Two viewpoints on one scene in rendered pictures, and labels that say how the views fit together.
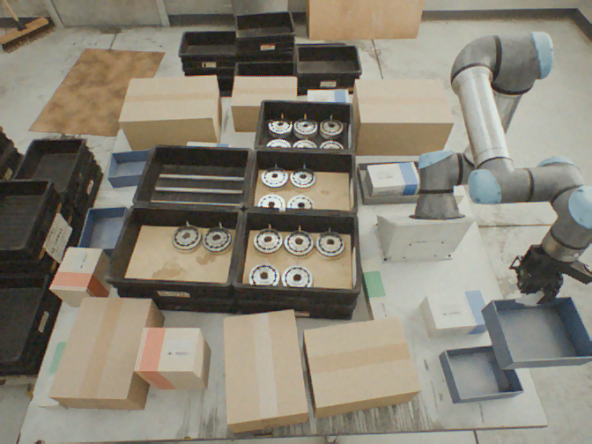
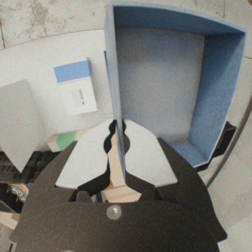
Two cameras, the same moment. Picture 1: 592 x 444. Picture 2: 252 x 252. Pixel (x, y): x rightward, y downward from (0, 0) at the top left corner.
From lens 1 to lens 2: 111 cm
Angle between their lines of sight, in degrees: 53
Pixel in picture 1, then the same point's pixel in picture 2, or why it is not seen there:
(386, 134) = not seen: outside the picture
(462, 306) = (73, 86)
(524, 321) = (137, 101)
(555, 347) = (181, 64)
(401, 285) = (60, 119)
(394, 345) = not seen: hidden behind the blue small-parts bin
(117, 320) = not seen: hidden behind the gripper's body
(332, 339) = (118, 177)
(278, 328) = (113, 193)
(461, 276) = (39, 71)
